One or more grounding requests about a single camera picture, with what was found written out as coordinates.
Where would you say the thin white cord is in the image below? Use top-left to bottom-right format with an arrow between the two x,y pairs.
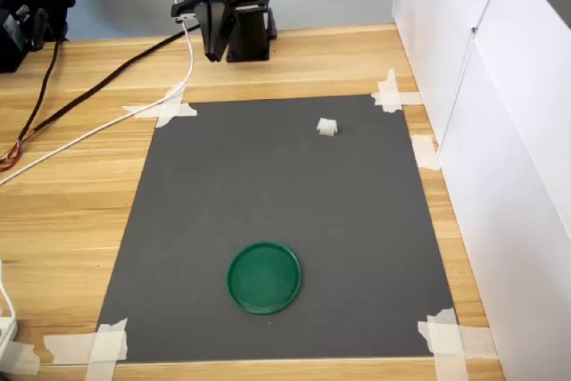
0,259 -> 15,319

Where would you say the small white bracket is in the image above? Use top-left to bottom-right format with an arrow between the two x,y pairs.
0,314 -> 20,353

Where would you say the round green lid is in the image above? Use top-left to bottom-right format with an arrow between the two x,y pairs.
226,241 -> 302,316

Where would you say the white masking tape patch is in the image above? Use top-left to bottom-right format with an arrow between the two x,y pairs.
0,339 -> 42,376
417,307 -> 499,381
42,317 -> 129,381
122,81 -> 200,130
370,69 -> 423,114
410,133 -> 443,171

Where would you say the small white plastic terminal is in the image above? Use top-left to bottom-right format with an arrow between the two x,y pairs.
316,117 -> 339,137

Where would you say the white partition panel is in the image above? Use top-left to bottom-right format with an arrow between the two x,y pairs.
392,0 -> 509,150
439,0 -> 571,381

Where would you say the white camera cable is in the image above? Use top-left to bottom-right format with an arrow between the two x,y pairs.
0,0 -> 195,188

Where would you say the dark grey mat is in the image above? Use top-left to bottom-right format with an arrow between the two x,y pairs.
95,94 -> 459,367

